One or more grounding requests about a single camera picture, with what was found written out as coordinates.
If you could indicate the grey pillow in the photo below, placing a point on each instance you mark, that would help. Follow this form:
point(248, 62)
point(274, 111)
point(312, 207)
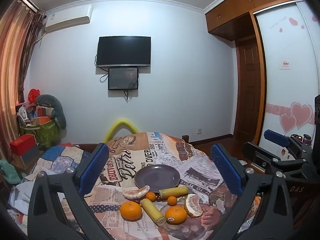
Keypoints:
point(56, 107)

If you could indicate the wooden overhead cabinet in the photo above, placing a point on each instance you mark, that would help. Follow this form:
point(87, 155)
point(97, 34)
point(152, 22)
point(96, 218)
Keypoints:
point(235, 15)

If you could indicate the dark wooden bed frame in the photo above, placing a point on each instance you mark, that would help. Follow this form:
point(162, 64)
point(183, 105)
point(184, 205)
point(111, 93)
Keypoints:
point(85, 147)

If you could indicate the pomelo piece with green rind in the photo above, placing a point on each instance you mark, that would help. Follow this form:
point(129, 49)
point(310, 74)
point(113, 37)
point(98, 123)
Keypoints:
point(193, 206)

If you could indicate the white cloth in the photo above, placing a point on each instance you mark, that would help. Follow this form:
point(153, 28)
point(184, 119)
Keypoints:
point(21, 195)

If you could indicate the yellow foam tube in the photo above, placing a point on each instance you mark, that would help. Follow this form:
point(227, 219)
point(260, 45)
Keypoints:
point(122, 121)

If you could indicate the green patterned bag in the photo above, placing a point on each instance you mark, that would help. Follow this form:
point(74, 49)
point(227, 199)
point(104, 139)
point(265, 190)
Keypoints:
point(43, 135)

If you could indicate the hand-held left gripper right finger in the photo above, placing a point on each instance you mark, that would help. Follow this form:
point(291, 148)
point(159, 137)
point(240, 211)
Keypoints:
point(226, 172)

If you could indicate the teal cloth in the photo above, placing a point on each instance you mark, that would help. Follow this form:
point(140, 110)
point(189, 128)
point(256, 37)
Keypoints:
point(8, 171)

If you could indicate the red box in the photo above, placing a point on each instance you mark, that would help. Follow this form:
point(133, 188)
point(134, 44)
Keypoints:
point(22, 143)

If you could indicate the white air conditioner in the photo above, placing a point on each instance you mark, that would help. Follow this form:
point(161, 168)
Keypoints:
point(67, 17)

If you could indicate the white wardrobe door with hearts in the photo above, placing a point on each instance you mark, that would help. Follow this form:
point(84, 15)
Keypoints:
point(287, 42)

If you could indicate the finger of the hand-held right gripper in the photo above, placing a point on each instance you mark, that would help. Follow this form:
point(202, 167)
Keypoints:
point(257, 153)
point(276, 136)

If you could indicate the small black monitor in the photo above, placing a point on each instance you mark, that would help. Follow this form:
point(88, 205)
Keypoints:
point(123, 78)

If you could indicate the large plain orange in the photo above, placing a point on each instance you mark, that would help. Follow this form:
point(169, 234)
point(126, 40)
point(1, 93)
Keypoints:
point(130, 210)

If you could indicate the blue patterned quilt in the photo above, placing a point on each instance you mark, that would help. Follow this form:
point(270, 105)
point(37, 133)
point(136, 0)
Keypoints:
point(60, 155)

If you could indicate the black wall television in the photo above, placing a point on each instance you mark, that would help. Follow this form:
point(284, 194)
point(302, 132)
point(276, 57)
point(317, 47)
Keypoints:
point(123, 51)

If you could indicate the brown wooden door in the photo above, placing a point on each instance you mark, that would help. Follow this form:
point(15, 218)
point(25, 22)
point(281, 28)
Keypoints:
point(248, 90)

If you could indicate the dark purple plate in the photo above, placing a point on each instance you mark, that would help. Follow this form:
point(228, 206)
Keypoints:
point(156, 177)

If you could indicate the sugarcane piece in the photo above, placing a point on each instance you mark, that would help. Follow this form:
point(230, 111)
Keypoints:
point(152, 211)
point(173, 192)

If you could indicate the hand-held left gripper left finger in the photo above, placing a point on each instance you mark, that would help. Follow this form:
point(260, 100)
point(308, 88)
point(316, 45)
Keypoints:
point(93, 170)

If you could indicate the red white paper notice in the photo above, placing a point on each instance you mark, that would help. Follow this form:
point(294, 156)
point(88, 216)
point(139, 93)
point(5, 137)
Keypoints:
point(285, 64)

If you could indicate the pink peeled pomelo piece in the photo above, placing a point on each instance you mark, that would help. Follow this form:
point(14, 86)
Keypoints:
point(135, 193)

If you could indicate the small orange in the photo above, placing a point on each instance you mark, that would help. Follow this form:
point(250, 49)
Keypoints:
point(150, 196)
point(172, 200)

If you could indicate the brown patterned curtain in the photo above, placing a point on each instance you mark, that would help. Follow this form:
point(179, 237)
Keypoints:
point(30, 47)

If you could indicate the large orange with sticker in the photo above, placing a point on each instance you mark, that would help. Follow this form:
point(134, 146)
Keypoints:
point(176, 213)

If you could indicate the orange box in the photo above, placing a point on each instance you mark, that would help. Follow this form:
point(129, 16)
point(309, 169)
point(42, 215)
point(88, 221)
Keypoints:
point(42, 120)

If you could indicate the red plastic bag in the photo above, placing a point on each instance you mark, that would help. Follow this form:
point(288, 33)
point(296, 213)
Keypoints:
point(33, 95)

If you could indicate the orange curtain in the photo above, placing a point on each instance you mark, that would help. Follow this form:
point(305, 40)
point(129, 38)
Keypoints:
point(11, 67)

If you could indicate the newspaper print blanket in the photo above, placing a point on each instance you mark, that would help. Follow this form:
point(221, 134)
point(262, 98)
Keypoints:
point(140, 152)

